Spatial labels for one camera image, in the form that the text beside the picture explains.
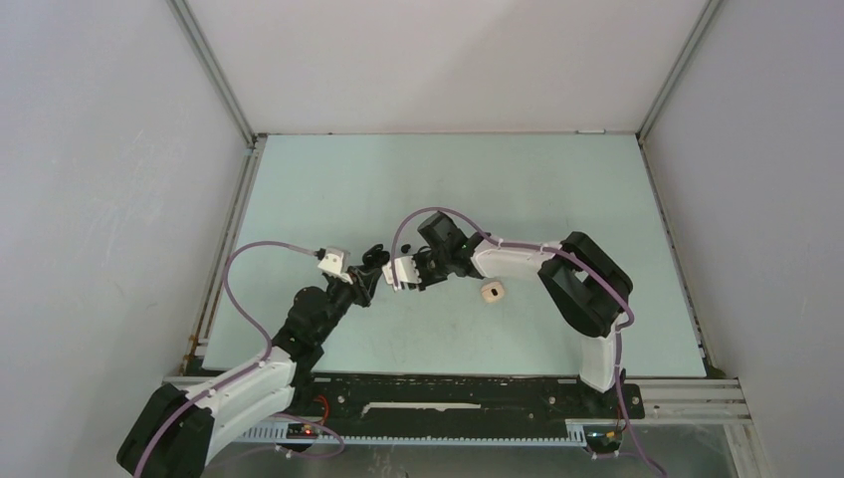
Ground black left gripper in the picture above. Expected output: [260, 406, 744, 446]
[313, 264, 381, 343]

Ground pink charging case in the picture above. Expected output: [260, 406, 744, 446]
[480, 281, 506, 304]

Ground black oval charging case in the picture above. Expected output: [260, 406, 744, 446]
[361, 244, 389, 269]

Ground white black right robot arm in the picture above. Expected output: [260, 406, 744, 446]
[384, 210, 634, 416]

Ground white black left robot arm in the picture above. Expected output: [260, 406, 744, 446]
[116, 266, 382, 477]

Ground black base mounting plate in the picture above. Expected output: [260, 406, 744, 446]
[286, 372, 646, 437]

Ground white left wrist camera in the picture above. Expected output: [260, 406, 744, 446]
[316, 247, 349, 277]

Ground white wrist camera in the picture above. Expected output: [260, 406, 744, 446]
[316, 247, 349, 277]
[382, 256, 421, 292]

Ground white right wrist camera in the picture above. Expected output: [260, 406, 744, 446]
[382, 256, 421, 292]

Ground grey slotted cable duct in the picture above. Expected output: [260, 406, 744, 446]
[234, 421, 586, 447]

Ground aluminium frame rail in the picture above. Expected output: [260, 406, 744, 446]
[166, 376, 764, 477]

